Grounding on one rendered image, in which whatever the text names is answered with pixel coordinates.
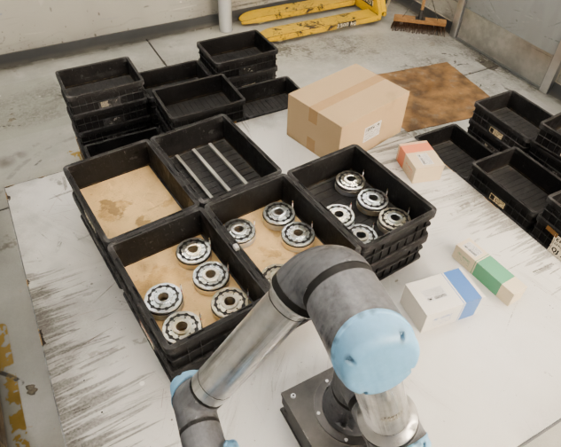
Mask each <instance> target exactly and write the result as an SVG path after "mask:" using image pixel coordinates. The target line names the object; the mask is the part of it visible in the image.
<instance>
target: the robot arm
mask: <svg viewBox="0 0 561 447"><path fill-rule="evenodd" d="M270 285H271V288H270V289H269V290H268V292H267V293H265V295H264V296H263V297H262V298H261V299H260V300H259V302H258V303H257V304H256V305H255V306H254V307H253V308H252V310H251V311H250V312H249V313H248V314H247V315H246V316H245V318H244V319H243V320H242V321H241V322H240V323H239V324H238V326H237V327H236V328H235V329H234V330H233V331H232V333H231V334H230V335H229V336H228V337H227V338H226V340H225V341H224V342H223V343H222V344H221V345H220V346H219V348H218V349H217V350H216V351H215V352H214V353H213V355H212V356H211V357H210V358H208V360H207V361H206V362H205V363H204V364H203V365H202V366H201V367H200V368H199V370H189V371H186V372H182V374H181V375H177V376H176V377H175V378H174V379H173V380H172V382H171V384H170V394H171V404H172V407H173V409H174V412H175V419H176V423H177V427H178V431H179V436H180V440H181V444H182V447H239V445H238V442H237V440H235V439H231V440H225V438H224V434H223V432H222V426H221V423H220V420H219V417H218V413H217V410H218V409H219V408H220V407H221V406H222V405H223V404H224V403H225V402H226V401H227V400H228V399H229V398H230V396H231V395H232V394H233V393H234V392H235V391H236V390H237V389H238V388H239V387H240V386H241V385H242V384H243V383H244V382H245V381H246V380H247V379H248V378H249V377H250V375H251V374H252V373H253V372H254V371H255V370H256V369H257V368H258V367H259V366H260V365H261V364H262V363H263V362H264V361H265V360H266V359H267V358H268V357H269V356H270V354H271V353H272V352H273V351H274V350H275V349H276V348H277V347H278V346H279V345H280V344H281V343H282V342H283V341H284V340H285V339H286V338H287V337H288V336H289V335H290V333H291V332H292V331H293V330H294V329H295V328H296V327H297V326H298V325H299V324H300V323H301V322H302V321H303V320H304V319H311V320H312V322H313V324H314V326H315V328H316V331H317V333H318V335H319V337H320V339H321V341H322V343H323V345H324V347H325V349H326V352H327V354H328V356H329V359H330V360H331V363H332V366H333V368H334V370H333V376H332V380H331V381H330V382H329V384H328V385H327V387H326V388H325V390H324V392H323V403H322V405H323V414H324V416H325V418H326V419H327V420H328V422H329V423H330V424H331V425H332V426H333V427H334V428H335V429H336V430H338V431H339V432H340V433H342V434H345V435H351V436H362V437H363V439H364V441H365V442H366V444H367V446H368V447H431V445H432V444H431V441H430V439H429V437H428V434H427V432H425V430H424V428H423V426H422V425H421V423H420V421H419V418H418V413H417V408H416V406H415V404H414V402H413V401H412V399H411V398H410V397H409V396H408V395H407V394H406V392H405V388H404V383H403V381H404V380H405V379H406V378H407V377H408V376H409V375H410V374H411V369H412V368H415V367H416V365H417V361H418V359H419V354H420V348H419V344H418V341H417V338H416V336H415V334H414V331H413V329H412V327H411V325H410V324H409V322H408V321H407V319H406V318H404V317H403V316H402V314H401V313H400V311H399V310H398V308H397V307H396V305H395V304H394V302H393V300H392V299H391V297H390V296H389V294H388V293H387V291H386V290H385V288H384V287H383V285H382V284H381V282H380V281H379V279H378V277H377V276H376V274H375V273H374V271H373V270H372V268H371V267H370V265H369V263H368V262H367V261H366V260H365V259H364V257H362V256H361V255H360V254H358V253H357V252H355V251H354V250H353V249H351V248H348V247H343V246H339V245H321V246H316V247H311V248H308V249H306V250H304V251H302V252H299V253H298V254H296V255H295V256H293V257H292V258H291V259H289V260H288V261H287V262H286V263H284V264H283V265H282V267H281V268H280V269H279V270H278V271H277V272H276V273H275V275H274V276H273V277H272V278H271V280H270Z"/></svg>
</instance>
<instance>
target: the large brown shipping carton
mask: <svg viewBox="0 0 561 447"><path fill-rule="evenodd" d="M408 98H409V91H408V90H405V89H403V88H402V87H400V86H398V85H396V84H395V83H393V82H390V81H388V80H387V79H385V78H383V77H381V76H379V75H378V74H375V73H373V72H371V71H370V70H368V69H366V68H364V67H361V66H360V65H358V64H353V65H352V66H350V67H347V68H344V69H342V70H340V71H338V72H336V73H334V74H331V75H328V76H326V77H324V78H323V79H320V80H318V81H316V82H313V83H310V84H309V85H307V86H305V87H302V88H300V89H298V90H295V91H293V92H291V93H289V94H288V114H287V134H286V135H288V136H289V137H291V138H292V139H294V140H295V141H297V142H298V143H300V144H301V145H303V146H304V147H306V148H307V149H308V150H309V151H311V152H312V153H314V154H315V155H317V156H318V157H322V156H325V155H326V154H329V153H333V152H335V151H338V150H339V149H341V148H344V147H346V146H349V145H353V144H355V145H359V146H360V147H361V148H362V149H364V150H365V151H366V152H367V151H369V150H370V149H371V148H373V147H375V146H376V145H379V144H381V143H382V142H384V141H386V140H387V139H388V138H390V137H392V136H394V135H396V134H398V133H399V132H401V126H402V122H403V117H404V114H405V110H406V106H407V102H408Z"/></svg>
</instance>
